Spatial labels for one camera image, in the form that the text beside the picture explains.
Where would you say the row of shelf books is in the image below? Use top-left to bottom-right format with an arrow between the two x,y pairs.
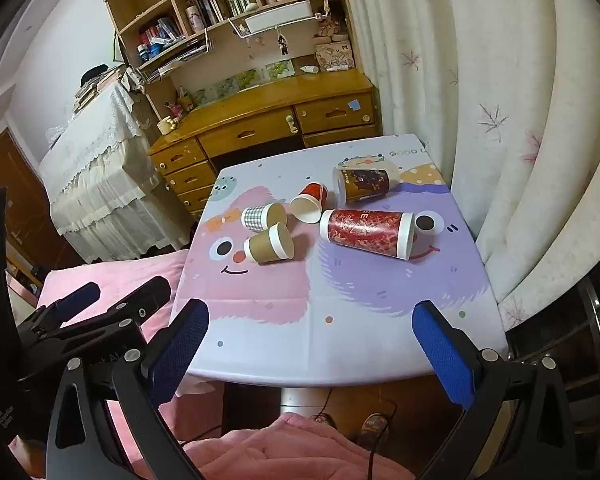
185,0 -> 261,29

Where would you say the stack of books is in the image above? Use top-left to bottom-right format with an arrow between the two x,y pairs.
72,67 -> 127,114

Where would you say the brown wooden door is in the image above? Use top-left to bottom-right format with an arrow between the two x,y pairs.
0,127 -> 87,306

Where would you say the white plastic tray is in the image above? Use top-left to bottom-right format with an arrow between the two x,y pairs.
243,1 -> 315,36

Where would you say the white floral curtain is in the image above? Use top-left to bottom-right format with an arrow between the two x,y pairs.
337,0 -> 600,333

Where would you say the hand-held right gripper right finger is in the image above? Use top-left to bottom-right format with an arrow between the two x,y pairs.
411,299 -> 579,480

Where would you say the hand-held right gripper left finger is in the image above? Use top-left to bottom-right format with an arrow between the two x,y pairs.
45,298 -> 211,480

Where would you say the patterned slipper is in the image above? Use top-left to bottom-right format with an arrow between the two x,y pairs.
360,412 -> 391,444
310,411 -> 339,431

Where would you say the small red paper cup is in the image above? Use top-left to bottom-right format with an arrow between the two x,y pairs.
290,182 -> 329,224

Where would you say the pink fleece clothing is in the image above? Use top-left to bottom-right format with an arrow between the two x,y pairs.
180,411 -> 421,480

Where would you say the black hat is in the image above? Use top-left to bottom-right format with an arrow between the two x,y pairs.
80,64 -> 112,86

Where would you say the black cable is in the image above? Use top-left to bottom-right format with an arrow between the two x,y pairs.
310,387 -> 399,480

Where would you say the dark brown patterned paper cup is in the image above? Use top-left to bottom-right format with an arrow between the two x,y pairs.
332,163 -> 400,206

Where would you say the white lace covered furniture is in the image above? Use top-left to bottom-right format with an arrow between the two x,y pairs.
39,80 -> 196,264

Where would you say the cartoon printed table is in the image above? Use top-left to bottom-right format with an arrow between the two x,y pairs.
172,133 -> 510,418

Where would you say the plain brown paper cup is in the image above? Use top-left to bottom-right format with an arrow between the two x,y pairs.
243,222 -> 295,264

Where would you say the wooden letter box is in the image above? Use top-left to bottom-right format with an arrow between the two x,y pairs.
314,42 -> 355,72

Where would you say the checkered paper cup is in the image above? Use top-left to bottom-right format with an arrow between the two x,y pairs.
241,202 -> 288,234

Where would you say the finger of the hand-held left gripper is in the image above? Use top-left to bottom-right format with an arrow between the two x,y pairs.
27,281 -> 102,331
55,276 -> 173,346

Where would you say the wooden desk with drawers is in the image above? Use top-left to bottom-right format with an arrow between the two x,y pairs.
147,69 -> 383,219

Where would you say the large red patterned paper cup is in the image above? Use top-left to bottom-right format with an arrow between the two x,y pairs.
319,208 -> 415,261

